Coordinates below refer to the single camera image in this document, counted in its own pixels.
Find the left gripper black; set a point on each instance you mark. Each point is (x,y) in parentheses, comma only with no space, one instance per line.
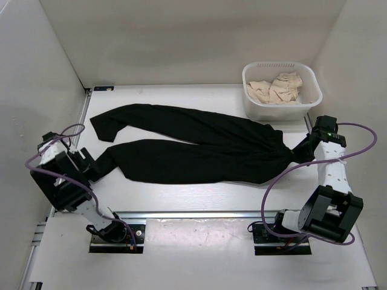
(86,163)

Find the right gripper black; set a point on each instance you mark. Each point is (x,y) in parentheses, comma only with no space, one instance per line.
(297,153)

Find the black trousers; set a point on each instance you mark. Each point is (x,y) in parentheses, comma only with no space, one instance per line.
(196,147)

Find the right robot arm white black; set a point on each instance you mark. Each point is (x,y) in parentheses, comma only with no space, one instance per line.
(332,209)

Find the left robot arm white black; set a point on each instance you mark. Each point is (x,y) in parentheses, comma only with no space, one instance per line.
(64,175)

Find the beige trousers in basket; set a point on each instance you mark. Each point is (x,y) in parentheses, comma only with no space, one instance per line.
(284,90)

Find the white plastic basket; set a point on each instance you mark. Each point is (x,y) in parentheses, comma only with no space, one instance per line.
(309,96)

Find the black label sticker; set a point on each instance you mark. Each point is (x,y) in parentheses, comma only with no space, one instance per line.
(103,88)

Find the aluminium frame rail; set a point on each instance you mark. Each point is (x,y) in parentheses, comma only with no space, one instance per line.
(196,235)

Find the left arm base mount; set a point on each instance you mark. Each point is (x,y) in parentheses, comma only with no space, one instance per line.
(120,245)

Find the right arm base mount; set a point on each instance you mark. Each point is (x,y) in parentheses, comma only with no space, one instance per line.
(266,244)

